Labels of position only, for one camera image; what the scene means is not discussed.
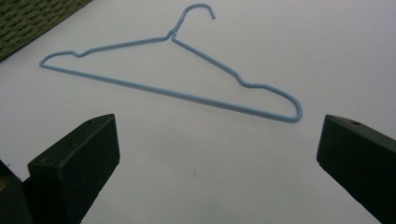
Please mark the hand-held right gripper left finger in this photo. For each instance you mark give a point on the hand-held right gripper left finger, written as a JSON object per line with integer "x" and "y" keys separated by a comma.
{"x": 74, "y": 161}

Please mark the green woven mat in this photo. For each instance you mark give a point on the green woven mat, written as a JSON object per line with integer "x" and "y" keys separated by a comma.
{"x": 28, "y": 18}

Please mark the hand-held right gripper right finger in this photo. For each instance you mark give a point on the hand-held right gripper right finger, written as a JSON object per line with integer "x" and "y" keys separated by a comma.
{"x": 358, "y": 155}

